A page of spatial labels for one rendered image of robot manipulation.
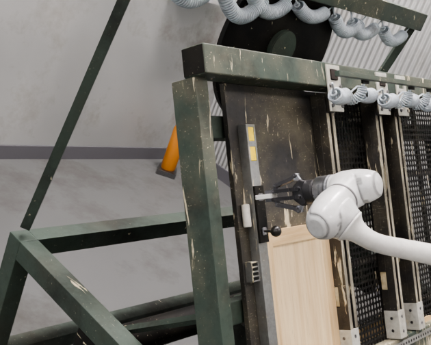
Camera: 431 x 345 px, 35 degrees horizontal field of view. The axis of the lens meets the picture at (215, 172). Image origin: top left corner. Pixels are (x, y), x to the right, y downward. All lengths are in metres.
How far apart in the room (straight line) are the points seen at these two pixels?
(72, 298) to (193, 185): 0.81
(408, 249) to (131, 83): 4.41
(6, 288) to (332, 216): 1.73
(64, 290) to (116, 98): 3.46
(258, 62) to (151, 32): 3.66
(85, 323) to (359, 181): 1.26
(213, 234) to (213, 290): 0.18
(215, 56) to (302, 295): 0.97
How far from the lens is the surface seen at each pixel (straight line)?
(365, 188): 1.99
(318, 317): 2.72
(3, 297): 3.20
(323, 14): 3.32
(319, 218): 1.87
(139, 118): 6.33
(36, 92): 5.61
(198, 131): 2.20
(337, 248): 2.78
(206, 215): 2.19
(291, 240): 2.58
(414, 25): 4.14
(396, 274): 3.18
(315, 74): 2.70
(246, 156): 2.39
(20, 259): 3.04
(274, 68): 2.49
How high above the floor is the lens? 2.30
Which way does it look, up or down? 19 degrees down
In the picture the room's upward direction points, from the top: 21 degrees clockwise
